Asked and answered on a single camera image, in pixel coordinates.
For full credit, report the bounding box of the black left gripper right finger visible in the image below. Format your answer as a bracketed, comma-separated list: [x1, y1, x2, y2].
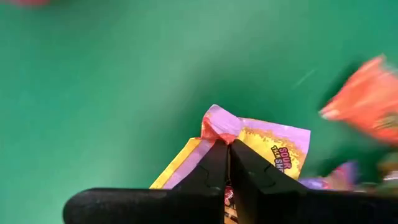
[229, 139, 398, 224]

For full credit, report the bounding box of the orange Reese's candy pack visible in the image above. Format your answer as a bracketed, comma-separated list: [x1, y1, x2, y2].
[318, 53, 398, 146]

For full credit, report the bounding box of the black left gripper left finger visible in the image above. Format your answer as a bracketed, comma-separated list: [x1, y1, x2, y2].
[63, 139, 230, 224]

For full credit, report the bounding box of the red plastic bin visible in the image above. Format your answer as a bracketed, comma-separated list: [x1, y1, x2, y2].
[5, 0, 51, 7]

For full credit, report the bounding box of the yellow purple Sour Patch pack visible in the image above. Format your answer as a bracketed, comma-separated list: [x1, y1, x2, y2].
[149, 104, 312, 224]
[298, 161, 360, 191]

